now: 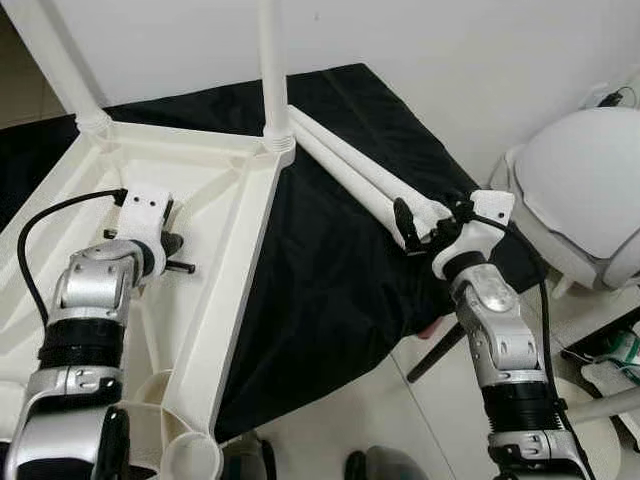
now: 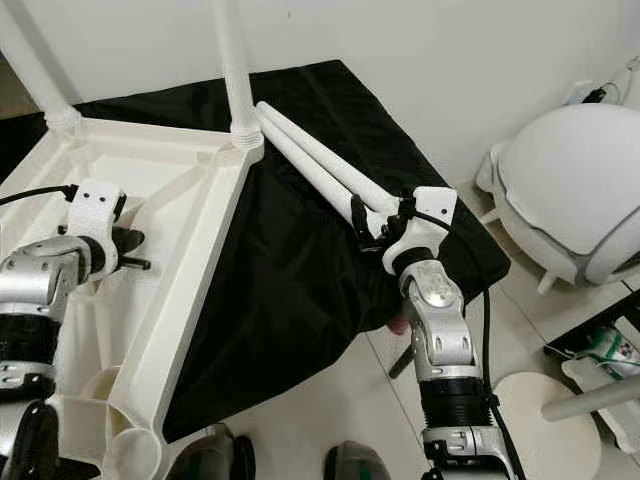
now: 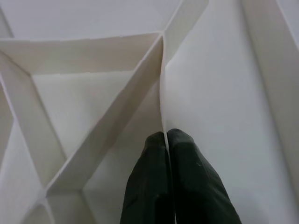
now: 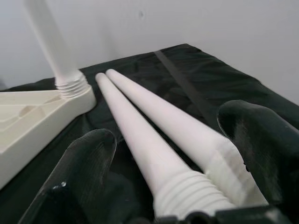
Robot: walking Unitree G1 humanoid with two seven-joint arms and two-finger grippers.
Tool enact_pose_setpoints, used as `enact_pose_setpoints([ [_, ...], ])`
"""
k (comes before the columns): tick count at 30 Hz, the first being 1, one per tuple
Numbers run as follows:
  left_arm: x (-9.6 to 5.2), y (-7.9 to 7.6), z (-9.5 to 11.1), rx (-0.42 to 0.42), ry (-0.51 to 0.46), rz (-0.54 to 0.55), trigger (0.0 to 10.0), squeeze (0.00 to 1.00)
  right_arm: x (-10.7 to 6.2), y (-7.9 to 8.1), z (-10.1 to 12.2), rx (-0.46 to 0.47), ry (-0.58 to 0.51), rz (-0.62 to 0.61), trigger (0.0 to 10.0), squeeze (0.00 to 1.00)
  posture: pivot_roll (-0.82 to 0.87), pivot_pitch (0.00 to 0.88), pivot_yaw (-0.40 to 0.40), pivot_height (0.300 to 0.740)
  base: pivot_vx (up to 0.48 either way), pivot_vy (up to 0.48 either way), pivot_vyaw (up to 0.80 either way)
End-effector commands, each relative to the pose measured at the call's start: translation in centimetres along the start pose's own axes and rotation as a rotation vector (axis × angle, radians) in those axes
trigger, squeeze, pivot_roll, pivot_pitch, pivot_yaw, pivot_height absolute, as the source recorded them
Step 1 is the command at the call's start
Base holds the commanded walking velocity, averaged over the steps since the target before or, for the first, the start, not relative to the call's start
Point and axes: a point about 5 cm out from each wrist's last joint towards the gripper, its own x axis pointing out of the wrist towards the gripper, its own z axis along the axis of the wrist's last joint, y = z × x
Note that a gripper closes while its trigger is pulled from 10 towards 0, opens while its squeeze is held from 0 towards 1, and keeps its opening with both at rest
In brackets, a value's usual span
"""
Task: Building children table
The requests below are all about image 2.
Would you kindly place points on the grey green robot left leg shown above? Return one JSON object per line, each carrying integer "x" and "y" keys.
{"x": 210, "y": 452}

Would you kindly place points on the white plastic chair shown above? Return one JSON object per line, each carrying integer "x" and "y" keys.
{"x": 560, "y": 170}

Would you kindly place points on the black wall plug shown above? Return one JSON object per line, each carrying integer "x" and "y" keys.
{"x": 588, "y": 95}

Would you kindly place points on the grey green robot right leg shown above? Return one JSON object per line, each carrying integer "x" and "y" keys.
{"x": 358, "y": 464}

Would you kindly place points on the black table cloth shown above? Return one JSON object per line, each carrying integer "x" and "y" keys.
{"x": 290, "y": 290}

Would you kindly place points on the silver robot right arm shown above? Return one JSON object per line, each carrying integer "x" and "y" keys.
{"x": 445, "y": 320}

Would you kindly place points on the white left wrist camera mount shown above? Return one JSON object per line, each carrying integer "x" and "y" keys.
{"x": 95, "y": 200}

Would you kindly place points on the green white packet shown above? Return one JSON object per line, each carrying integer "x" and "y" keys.
{"x": 612, "y": 345}

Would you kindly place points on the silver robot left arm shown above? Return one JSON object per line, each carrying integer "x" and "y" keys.
{"x": 40, "y": 290}

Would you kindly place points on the white plastic table top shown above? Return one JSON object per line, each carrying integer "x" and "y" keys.
{"x": 200, "y": 250}

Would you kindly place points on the grey green robot leg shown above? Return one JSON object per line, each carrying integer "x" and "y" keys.
{"x": 210, "y": 452}
{"x": 358, "y": 464}

